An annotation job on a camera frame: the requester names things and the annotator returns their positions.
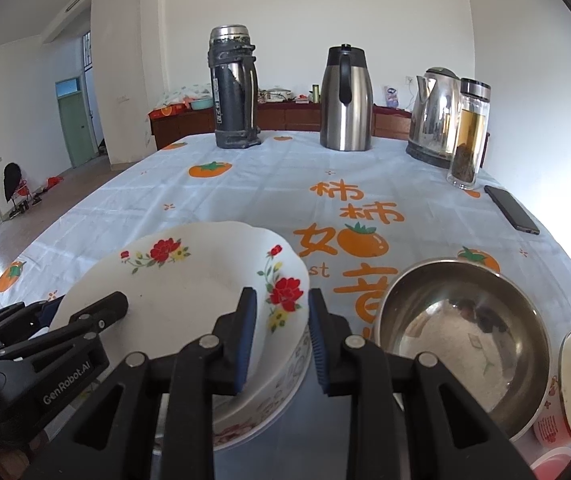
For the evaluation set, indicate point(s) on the green door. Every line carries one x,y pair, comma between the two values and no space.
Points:
77,130

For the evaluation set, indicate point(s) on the black draped chair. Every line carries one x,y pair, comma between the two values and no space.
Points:
12,177

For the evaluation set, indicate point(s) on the black smartphone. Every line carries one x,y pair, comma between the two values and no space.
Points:
510,208

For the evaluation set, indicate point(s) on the orange box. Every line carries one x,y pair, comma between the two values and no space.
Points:
168,111

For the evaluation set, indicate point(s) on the teal basin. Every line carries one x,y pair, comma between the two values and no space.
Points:
200,104

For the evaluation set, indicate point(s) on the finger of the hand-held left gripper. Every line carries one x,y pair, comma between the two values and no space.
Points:
105,307
51,310

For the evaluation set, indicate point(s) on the stainless steel thermal carafe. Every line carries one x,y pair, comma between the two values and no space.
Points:
345,120

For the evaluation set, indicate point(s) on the large dark thermos flask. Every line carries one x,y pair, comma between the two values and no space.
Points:
233,100

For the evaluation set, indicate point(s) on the floral cloth pile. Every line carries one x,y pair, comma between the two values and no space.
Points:
278,95

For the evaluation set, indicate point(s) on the stainless steel bowl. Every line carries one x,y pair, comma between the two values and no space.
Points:
440,360

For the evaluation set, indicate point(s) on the red bag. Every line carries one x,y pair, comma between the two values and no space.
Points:
53,182

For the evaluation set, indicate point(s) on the brown wooden sideboard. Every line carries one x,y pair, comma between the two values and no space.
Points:
290,115

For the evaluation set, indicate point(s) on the persimmon print tablecloth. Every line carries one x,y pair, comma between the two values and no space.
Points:
265,185

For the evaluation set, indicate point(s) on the glass tea bottle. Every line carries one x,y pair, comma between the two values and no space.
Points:
468,135

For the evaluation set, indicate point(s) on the window with grille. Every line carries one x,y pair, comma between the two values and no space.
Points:
87,52

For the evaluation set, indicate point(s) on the white plate with pink flowers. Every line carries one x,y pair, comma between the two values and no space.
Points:
290,375

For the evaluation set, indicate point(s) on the white plate with red flowers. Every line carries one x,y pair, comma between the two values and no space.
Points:
180,300

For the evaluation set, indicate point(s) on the small green bottle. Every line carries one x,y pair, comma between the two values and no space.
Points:
317,94

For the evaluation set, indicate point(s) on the stainless steel electric kettle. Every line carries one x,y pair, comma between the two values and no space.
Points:
433,120

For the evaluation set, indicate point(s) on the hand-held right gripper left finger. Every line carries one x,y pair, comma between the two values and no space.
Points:
245,340

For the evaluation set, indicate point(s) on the red plastic bowl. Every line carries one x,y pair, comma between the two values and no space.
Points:
553,467

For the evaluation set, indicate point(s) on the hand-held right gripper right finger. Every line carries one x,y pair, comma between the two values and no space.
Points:
318,340

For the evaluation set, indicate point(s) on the white blue packet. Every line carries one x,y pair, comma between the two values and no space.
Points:
392,96

